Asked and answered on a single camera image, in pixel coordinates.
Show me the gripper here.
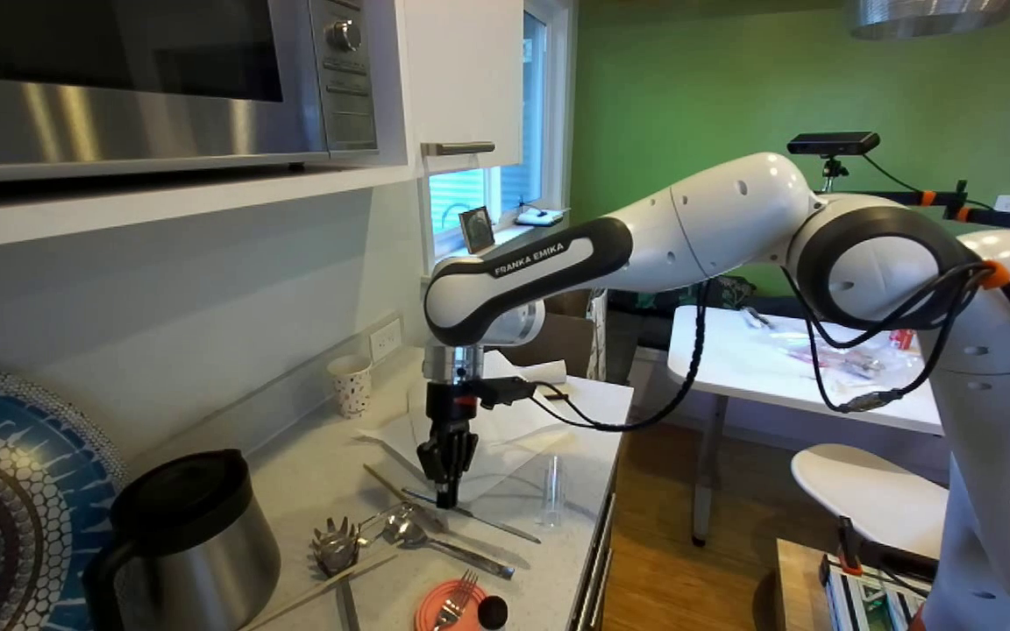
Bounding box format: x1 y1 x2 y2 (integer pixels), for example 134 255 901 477
416 381 482 509

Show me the wooden chopstick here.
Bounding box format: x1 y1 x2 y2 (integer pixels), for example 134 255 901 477
363 463 446 533
240 552 401 631

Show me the silver bread knife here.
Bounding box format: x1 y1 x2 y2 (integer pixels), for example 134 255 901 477
402 487 543 545

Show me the silver spoon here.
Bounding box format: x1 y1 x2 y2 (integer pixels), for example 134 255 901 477
381 514 516 581

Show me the sheet of white paper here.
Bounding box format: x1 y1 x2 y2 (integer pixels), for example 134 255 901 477
356 351 578 502

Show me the dotted paper cup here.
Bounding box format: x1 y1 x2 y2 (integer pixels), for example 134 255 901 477
327 354 373 419

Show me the silver fork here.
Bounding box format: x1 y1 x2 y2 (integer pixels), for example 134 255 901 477
432 570 480 631

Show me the silver pasta server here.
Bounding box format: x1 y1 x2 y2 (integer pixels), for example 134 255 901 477
311 516 363 631

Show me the orange plate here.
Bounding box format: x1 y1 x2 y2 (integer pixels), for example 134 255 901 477
414 578 490 631

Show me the cardboard box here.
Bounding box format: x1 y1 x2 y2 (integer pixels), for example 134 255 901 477
498 289 601 381

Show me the stainless steel thermal carafe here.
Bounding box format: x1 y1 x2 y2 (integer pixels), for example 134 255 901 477
82 449 282 631

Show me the window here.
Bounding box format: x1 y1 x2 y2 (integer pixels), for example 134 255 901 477
424 0 574 258

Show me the white table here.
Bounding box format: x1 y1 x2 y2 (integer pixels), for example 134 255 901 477
666 304 946 548

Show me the heap of plastic bags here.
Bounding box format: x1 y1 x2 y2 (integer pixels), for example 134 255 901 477
737 305 925 379

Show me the white chair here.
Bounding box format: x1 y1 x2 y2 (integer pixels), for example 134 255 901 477
791 443 950 562

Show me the blue patterned decorative plate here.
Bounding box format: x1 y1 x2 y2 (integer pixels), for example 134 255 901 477
0 358 126 631

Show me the black clamp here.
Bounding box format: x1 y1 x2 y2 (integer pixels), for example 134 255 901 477
833 515 941 581

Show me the stainless steel microwave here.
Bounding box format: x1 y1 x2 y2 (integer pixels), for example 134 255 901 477
0 0 380 186

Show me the microwave door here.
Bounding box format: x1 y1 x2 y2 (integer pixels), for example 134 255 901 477
0 0 329 184

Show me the silver pendant lamp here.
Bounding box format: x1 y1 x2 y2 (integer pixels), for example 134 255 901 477
845 0 1010 41

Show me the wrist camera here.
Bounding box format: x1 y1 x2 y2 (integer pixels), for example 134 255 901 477
468 376 538 410

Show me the wall socket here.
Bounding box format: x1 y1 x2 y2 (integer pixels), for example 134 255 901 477
369 318 403 364

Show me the drawer handle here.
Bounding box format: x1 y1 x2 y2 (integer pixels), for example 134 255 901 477
575 491 619 631

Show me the small picture frame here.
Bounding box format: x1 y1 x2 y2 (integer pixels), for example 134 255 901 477
459 206 496 255

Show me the cabinet door handle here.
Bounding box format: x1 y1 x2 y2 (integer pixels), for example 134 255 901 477
421 141 496 158

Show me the white wall cabinet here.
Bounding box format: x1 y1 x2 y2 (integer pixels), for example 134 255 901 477
398 0 526 174

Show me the camera on mount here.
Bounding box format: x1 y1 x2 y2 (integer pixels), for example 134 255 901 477
786 131 1010 238

